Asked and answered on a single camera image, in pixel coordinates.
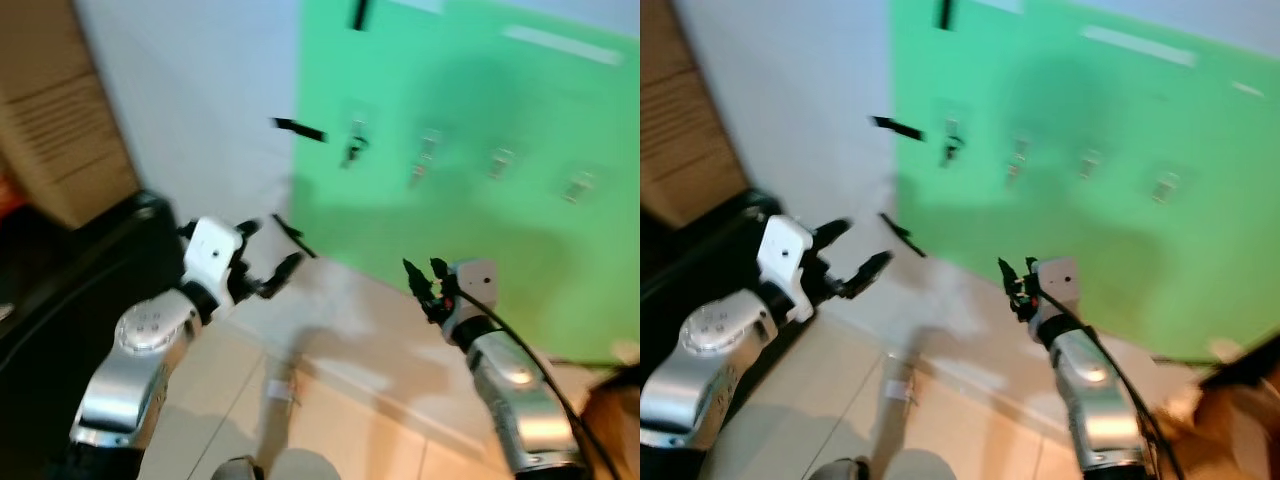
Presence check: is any black bag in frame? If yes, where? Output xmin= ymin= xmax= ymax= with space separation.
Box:
xmin=0 ymin=189 xmax=189 ymax=480
xmin=640 ymin=189 xmax=791 ymax=480

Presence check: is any brown cardboard box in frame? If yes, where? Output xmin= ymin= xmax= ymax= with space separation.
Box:
xmin=0 ymin=0 xmax=143 ymax=230
xmin=640 ymin=0 xmax=752 ymax=230

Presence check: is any grey left robot foot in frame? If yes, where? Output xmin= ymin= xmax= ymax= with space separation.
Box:
xmin=212 ymin=455 xmax=264 ymax=480
xmin=804 ymin=457 xmax=871 ymax=480

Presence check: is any grey robot foot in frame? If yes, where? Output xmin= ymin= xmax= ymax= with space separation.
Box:
xmin=267 ymin=447 xmax=344 ymax=480
xmin=804 ymin=457 xmax=871 ymax=480
xmin=879 ymin=448 xmax=958 ymax=480
xmin=212 ymin=455 xmax=264 ymax=480

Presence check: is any grey right robot foot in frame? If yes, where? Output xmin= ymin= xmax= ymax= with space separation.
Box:
xmin=267 ymin=447 xmax=344 ymax=480
xmin=879 ymin=448 xmax=958 ymax=480

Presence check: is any brown wooden furniture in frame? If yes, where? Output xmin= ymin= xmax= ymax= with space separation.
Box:
xmin=1150 ymin=335 xmax=1280 ymax=480
xmin=578 ymin=362 xmax=641 ymax=480

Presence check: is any white tape strip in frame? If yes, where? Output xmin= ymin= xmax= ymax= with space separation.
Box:
xmin=1079 ymin=24 xmax=1198 ymax=68
xmin=502 ymin=24 xmax=625 ymax=68

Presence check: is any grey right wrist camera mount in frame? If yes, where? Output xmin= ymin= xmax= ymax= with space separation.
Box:
xmin=1034 ymin=256 xmax=1082 ymax=311
xmin=451 ymin=257 xmax=500 ymax=309

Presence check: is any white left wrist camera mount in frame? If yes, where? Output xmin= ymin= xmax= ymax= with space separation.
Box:
xmin=756 ymin=214 xmax=817 ymax=323
xmin=183 ymin=216 xmax=247 ymax=297

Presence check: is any green wall board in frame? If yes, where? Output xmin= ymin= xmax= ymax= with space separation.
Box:
xmin=289 ymin=0 xmax=641 ymax=367
xmin=888 ymin=0 xmax=1280 ymax=365

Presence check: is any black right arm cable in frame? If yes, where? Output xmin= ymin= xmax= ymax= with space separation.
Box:
xmin=458 ymin=292 xmax=623 ymax=480
xmin=1036 ymin=290 xmax=1186 ymax=480

